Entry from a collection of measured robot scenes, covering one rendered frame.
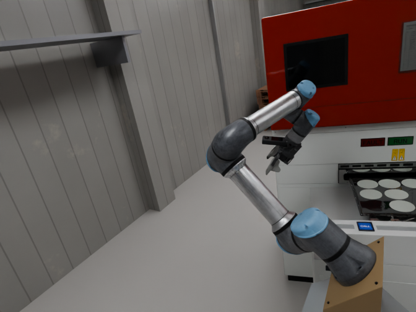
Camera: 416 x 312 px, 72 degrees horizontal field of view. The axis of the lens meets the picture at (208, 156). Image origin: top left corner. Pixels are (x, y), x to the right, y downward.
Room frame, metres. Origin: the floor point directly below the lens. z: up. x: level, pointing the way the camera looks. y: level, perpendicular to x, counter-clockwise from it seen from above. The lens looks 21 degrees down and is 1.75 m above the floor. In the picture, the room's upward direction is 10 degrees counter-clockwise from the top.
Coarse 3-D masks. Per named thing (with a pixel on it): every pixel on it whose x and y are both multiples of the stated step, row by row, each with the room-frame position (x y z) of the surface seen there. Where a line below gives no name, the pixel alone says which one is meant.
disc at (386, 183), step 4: (380, 180) 1.34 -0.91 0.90; (384, 180) 1.34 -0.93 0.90; (388, 180) 1.33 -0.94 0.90; (392, 180) 1.32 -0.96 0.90; (380, 184) 1.30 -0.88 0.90; (384, 184) 1.29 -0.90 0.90; (388, 184) 1.29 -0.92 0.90; (392, 184) 1.28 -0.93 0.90; (396, 184) 1.27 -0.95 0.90; (400, 184) 1.27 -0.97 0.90
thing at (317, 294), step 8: (328, 280) 0.83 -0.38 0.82; (312, 288) 0.80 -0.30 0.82; (320, 288) 0.80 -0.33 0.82; (312, 296) 0.77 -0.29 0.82; (320, 296) 0.77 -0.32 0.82; (384, 296) 0.72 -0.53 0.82; (312, 304) 0.74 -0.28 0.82; (320, 304) 0.73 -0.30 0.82; (384, 304) 0.69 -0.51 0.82; (392, 304) 0.69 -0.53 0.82; (400, 304) 0.68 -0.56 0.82
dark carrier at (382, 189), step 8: (408, 192) 1.19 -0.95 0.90; (360, 200) 1.20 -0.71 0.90; (368, 200) 1.18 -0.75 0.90; (376, 200) 1.17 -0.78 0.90; (384, 200) 1.16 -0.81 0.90; (392, 200) 1.15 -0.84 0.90; (408, 200) 1.13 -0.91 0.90; (368, 208) 1.12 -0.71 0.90; (376, 208) 1.11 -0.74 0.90; (384, 208) 1.10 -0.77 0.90
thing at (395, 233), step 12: (348, 228) 0.93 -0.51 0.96; (384, 228) 0.90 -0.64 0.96; (396, 228) 0.89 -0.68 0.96; (408, 228) 0.88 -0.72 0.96; (360, 240) 0.89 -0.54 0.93; (372, 240) 0.88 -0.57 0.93; (384, 240) 0.86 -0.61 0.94; (396, 240) 0.85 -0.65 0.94; (408, 240) 0.83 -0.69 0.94; (384, 252) 0.86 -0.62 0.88; (396, 252) 0.85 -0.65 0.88; (408, 252) 0.83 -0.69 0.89; (408, 264) 0.83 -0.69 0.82
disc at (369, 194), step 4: (360, 192) 1.27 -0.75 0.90; (364, 192) 1.26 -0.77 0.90; (368, 192) 1.25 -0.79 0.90; (372, 192) 1.25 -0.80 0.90; (376, 192) 1.24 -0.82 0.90; (364, 196) 1.22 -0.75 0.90; (368, 196) 1.21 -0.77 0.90; (372, 196) 1.21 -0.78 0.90; (376, 196) 1.20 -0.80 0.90; (380, 196) 1.20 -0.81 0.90
